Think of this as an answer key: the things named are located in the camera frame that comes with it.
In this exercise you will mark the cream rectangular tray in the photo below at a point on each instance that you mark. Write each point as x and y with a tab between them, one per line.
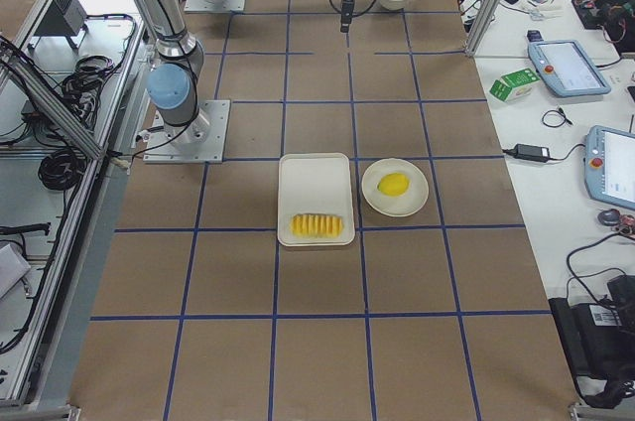
314	183

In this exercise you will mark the black power adapter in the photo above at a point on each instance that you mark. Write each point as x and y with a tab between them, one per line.
532	153

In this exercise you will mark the sliced yellow mango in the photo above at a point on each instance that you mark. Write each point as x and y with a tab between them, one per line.
316	225

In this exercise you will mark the green white carton box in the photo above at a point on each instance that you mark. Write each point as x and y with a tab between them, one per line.
513	85

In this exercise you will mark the yellow lemon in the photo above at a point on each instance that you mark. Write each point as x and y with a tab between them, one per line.
394	184

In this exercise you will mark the blue teach pendant far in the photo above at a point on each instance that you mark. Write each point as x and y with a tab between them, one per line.
566	69

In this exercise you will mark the blue teach pendant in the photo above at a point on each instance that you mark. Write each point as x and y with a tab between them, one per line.
609	166
566	69

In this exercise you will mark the blue teach pendant near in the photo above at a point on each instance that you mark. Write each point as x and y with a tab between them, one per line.
609	166

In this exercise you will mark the cream round plate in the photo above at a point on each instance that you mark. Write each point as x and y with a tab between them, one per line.
405	205

